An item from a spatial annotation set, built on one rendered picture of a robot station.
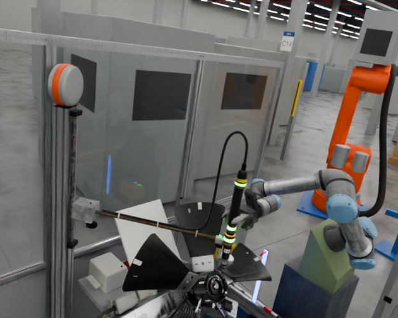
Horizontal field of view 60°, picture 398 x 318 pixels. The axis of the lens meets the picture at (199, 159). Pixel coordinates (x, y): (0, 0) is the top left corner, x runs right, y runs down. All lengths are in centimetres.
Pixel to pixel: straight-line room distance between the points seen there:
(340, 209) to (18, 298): 150
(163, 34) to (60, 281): 280
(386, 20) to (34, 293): 462
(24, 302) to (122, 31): 258
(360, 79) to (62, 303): 439
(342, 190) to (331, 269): 56
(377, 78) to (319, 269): 355
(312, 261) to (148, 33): 274
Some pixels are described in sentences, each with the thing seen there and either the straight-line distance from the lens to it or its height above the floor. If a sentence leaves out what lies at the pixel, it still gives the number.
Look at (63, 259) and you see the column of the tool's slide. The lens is 169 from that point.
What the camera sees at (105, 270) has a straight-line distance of 185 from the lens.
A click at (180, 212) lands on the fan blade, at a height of 140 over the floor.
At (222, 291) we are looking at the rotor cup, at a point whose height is 120.
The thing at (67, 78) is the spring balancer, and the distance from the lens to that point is 136.
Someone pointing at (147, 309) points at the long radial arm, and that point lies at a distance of 143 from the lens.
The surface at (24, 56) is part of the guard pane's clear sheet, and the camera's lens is 149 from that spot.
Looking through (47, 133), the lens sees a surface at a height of 166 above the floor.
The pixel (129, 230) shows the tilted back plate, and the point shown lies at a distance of 156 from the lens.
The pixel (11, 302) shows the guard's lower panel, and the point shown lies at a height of 85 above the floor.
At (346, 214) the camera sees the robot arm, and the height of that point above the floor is 155.
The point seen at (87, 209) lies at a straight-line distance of 150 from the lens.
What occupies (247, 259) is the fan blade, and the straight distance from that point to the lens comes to 167.
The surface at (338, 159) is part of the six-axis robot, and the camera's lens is 505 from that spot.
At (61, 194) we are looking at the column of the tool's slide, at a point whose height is 144.
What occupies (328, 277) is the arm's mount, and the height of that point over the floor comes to 108.
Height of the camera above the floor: 212
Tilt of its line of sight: 19 degrees down
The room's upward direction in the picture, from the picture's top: 9 degrees clockwise
